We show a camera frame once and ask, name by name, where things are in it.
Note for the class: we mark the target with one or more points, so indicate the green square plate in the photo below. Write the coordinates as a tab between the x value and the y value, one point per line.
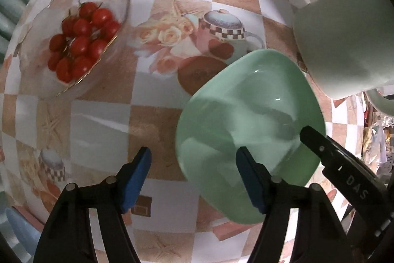
246	115

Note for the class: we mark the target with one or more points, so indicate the bunch of cherry tomatoes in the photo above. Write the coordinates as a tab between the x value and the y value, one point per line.
81	41

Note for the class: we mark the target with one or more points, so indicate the checkered printed tablecloth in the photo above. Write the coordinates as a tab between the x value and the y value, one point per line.
147	115

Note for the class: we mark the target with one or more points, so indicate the red tray with clutter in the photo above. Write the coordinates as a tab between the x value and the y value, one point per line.
380	136

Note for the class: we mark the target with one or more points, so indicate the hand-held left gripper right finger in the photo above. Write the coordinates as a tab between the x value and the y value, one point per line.
251	179

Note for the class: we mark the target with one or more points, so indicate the pale green electric kettle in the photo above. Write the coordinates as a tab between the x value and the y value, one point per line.
344	35

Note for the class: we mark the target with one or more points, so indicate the blue square plate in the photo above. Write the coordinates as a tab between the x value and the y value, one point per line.
17	229

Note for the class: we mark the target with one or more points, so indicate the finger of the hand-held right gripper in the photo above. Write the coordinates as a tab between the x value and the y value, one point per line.
317	142

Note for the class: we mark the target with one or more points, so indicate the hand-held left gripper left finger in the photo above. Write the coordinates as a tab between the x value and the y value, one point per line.
138	179

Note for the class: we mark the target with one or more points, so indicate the clear glass bowl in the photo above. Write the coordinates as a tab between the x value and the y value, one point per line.
46	22

